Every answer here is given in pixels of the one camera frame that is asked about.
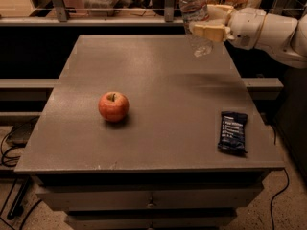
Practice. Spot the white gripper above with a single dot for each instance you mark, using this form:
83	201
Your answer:
246	25

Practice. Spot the clear plastic water bottle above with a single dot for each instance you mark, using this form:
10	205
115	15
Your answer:
195	11

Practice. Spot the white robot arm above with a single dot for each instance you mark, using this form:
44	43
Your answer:
283	38

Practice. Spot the dark blue snack bar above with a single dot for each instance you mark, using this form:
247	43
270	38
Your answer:
232	134

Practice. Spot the clear plastic container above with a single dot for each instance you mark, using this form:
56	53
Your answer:
103	8

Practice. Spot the red apple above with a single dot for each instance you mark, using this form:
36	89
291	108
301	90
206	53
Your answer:
113	106

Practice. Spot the grey upper drawer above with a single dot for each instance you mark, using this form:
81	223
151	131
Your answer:
100	198

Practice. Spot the grey drawer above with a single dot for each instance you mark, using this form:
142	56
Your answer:
151	219
100	198

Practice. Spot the grey lower drawer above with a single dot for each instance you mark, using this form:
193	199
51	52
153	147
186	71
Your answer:
151	219

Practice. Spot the grey metal shelf rail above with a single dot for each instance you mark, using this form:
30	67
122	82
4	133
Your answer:
25	13

